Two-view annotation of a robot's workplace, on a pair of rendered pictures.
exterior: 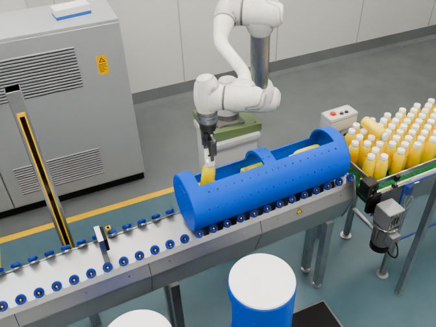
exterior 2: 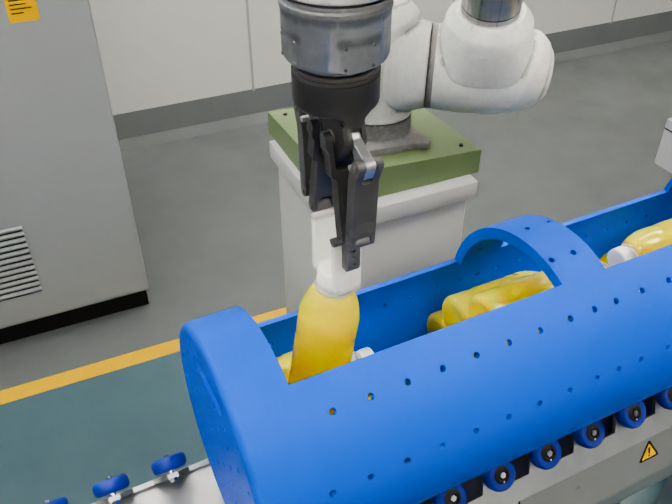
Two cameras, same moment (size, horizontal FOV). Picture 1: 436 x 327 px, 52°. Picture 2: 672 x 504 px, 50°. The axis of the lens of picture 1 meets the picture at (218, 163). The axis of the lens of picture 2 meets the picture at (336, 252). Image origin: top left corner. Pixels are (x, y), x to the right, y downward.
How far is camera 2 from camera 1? 134 cm
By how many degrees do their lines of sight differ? 2
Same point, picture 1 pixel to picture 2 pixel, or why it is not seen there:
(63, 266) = not seen: outside the picture
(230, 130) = (387, 168)
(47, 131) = not seen: outside the picture
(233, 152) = (393, 240)
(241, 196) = (471, 427)
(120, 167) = (84, 277)
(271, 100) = (527, 66)
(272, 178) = (595, 342)
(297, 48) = not seen: hidden behind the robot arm
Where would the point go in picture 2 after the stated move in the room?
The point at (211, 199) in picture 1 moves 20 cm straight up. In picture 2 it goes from (342, 447) to (343, 292)
